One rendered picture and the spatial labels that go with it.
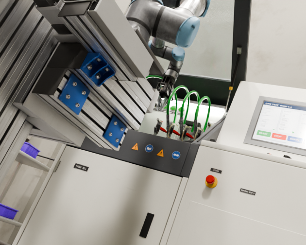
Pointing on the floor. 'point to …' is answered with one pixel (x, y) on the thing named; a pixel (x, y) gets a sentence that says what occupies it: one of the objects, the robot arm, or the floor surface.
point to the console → (248, 186)
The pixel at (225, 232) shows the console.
